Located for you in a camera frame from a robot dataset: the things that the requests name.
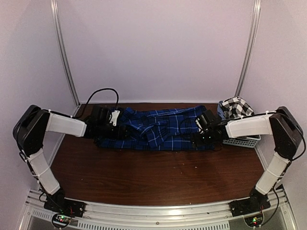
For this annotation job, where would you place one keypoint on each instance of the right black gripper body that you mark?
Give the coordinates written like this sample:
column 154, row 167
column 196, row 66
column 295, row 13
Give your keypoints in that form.
column 208, row 139

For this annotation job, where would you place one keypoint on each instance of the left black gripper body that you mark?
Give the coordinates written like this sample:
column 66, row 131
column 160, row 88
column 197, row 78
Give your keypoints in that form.
column 103, row 131

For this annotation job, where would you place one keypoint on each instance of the small blue gingham shirt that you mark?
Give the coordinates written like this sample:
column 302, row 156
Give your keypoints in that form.
column 220, row 112

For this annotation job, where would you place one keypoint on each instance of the black white checked shirt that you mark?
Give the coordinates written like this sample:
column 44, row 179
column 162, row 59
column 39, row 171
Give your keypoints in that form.
column 235, row 107

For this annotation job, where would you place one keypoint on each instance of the light blue plastic basket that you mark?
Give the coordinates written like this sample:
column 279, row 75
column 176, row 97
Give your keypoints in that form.
column 246, row 142

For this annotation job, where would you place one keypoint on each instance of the blue plaid long sleeve shirt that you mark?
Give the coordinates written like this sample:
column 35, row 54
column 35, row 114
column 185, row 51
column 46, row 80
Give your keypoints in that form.
column 157, row 130

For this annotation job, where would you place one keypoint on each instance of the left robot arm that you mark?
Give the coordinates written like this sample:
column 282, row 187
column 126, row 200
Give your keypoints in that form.
column 36, row 124

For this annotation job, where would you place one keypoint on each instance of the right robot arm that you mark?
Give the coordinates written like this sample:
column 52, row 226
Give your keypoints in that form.
column 284, row 130

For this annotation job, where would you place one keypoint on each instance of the right green circuit board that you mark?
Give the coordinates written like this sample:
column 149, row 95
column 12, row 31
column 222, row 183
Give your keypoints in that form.
column 254, row 221

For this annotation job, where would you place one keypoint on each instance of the green circuit board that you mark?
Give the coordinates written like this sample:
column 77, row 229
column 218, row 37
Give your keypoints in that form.
column 254, row 221
column 60, row 221

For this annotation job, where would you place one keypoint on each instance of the left green circuit board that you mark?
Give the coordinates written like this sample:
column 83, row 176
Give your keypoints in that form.
column 60, row 221

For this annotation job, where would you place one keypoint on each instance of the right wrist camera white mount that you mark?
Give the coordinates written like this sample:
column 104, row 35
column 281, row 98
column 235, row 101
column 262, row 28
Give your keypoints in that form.
column 198, row 125

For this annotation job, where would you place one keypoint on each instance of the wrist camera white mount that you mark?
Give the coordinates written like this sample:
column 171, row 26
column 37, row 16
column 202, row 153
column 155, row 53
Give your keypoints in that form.
column 198, row 125
column 114, row 117

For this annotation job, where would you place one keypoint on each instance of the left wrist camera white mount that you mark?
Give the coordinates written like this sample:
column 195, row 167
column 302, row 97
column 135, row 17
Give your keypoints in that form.
column 114, row 117

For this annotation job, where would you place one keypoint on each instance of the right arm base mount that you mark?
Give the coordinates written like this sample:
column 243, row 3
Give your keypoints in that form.
column 254, row 203

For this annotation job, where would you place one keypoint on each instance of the front aluminium rail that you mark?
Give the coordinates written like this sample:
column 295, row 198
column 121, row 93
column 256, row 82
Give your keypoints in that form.
column 210, row 216

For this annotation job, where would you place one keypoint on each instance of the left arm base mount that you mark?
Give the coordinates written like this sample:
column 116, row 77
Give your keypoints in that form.
column 60, row 204

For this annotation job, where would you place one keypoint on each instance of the right aluminium frame post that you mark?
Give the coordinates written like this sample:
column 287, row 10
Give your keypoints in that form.
column 255, row 20

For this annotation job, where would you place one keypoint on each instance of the aluminium frame post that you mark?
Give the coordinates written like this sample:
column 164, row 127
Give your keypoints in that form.
column 62, row 51
column 255, row 20

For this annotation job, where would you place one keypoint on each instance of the left aluminium frame post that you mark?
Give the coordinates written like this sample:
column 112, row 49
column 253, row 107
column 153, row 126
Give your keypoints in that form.
column 62, row 51

